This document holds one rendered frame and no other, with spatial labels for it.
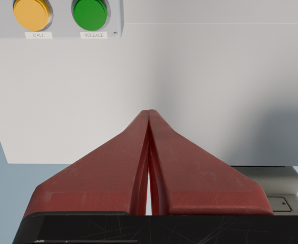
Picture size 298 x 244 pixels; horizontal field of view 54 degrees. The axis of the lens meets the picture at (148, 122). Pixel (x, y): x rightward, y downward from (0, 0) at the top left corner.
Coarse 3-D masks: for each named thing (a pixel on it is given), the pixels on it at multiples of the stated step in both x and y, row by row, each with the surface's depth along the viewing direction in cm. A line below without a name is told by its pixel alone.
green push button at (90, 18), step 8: (80, 0) 34; (88, 0) 34; (96, 0) 34; (80, 8) 34; (88, 8) 34; (96, 8) 34; (104, 8) 35; (80, 16) 35; (88, 16) 35; (96, 16) 35; (104, 16) 35; (80, 24) 35; (88, 24) 35; (96, 24) 35
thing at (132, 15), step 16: (128, 0) 44; (144, 0) 44; (160, 0) 44; (176, 0) 45; (192, 0) 45; (208, 0) 45; (224, 0) 45; (240, 0) 45; (256, 0) 45; (272, 0) 45; (288, 0) 45; (128, 16) 46; (144, 16) 46; (160, 16) 46; (176, 16) 46; (192, 16) 46; (208, 16) 46; (224, 16) 46; (240, 16) 46; (256, 16) 46; (272, 16) 46; (288, 16) 46
